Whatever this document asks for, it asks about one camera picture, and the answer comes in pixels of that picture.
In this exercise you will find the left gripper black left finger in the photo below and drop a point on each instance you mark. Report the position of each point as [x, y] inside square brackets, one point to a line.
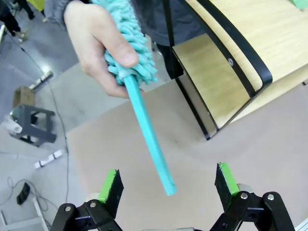
[113, 192]

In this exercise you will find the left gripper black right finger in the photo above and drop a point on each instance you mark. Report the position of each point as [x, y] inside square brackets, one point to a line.
[225, 187]

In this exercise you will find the teal chenille duster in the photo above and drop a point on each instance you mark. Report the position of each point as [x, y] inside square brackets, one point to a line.
[144, 120]

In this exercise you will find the person's bare hand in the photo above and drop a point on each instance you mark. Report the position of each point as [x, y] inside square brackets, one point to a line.
[91, 43]

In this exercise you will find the white power strip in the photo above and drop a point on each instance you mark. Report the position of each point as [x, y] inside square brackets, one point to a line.
[50, 158]

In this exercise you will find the black power strip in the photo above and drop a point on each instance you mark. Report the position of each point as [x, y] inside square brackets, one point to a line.
[23, 193]

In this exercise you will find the grey metal stool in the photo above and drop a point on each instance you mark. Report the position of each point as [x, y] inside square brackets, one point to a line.
[36, 120]

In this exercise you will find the brown cardboard box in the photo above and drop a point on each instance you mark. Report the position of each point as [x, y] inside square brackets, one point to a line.
[24, 96]

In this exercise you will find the person in grey jacket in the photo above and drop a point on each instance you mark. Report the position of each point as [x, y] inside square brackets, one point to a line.
[183, 21]

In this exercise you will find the green paper scrap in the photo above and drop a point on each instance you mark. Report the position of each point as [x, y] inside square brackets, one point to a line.
[299, 4]

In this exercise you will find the person in yellow apron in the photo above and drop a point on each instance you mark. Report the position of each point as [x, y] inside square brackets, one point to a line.
[36, 4]

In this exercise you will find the person in black clothes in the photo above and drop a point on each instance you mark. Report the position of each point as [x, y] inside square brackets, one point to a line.
[9, 16]

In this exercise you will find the wooden shelf with black frame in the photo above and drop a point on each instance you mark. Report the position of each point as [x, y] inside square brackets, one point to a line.
[211, 79]

